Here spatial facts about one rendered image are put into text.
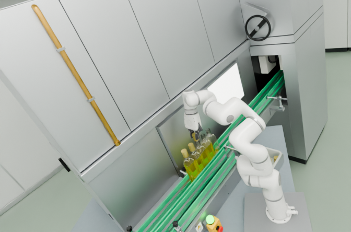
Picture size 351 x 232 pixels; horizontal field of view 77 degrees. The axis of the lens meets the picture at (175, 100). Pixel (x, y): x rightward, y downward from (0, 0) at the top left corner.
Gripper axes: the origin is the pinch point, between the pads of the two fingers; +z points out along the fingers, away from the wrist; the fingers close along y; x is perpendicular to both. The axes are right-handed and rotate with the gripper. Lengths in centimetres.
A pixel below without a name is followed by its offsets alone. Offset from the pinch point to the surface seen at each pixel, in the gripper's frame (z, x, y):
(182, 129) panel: -0.6, 0.9, -12.0
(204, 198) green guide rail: 31.5, -12.6, 13.2
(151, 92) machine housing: -30.6, -15.1, -15.0
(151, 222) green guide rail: 38, -40, -4
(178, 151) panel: 12.8, -4.8, -12.1
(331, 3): -66, 372, -19
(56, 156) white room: 104, -30, -311
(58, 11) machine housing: -77, -52, -15
